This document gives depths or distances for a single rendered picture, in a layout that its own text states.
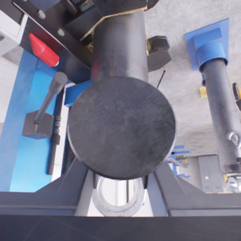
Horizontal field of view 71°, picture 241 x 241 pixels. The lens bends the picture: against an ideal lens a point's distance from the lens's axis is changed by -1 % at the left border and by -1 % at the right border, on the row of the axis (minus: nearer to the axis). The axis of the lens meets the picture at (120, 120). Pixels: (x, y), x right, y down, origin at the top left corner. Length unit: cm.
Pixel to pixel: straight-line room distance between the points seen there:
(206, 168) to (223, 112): 889
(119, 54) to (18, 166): 55
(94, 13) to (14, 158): 61
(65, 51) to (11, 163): 47
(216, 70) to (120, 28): 147
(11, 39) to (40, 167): 49
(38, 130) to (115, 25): 47
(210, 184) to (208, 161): 120
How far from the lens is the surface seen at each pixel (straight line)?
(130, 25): 70
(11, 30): 61
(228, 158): 171
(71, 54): 76
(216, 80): 194
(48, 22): 73
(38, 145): 81
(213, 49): 212
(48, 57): 72
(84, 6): 76
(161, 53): 86
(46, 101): 48
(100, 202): 49
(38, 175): 81
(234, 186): 183
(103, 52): 62
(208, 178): 1057
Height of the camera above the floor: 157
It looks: 21 degrees down
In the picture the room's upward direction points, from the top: 180 degrees counter-clockwise
